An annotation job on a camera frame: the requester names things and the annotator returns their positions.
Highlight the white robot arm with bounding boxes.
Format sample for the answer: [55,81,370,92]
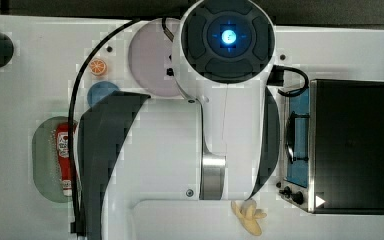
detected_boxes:
[76,0,279,240]

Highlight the orange slice toy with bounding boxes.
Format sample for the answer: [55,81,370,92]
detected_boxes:
[89,58,107,76]

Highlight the blue bowl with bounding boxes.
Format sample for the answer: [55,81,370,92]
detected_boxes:
[87,81,119,107]

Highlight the toaster oven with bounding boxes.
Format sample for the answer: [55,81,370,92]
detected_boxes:
[278,79,384,215]

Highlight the green oval strainer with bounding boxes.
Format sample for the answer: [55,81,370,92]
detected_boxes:
[32,116,72,203]

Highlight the red ketchup bottle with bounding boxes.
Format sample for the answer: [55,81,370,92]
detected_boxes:
[55,123,72,197]

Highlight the peeled banana toy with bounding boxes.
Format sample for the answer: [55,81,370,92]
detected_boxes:
[231,199,267,236]

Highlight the pink round plate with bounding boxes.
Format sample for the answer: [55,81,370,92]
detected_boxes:
[128,18,180,97]

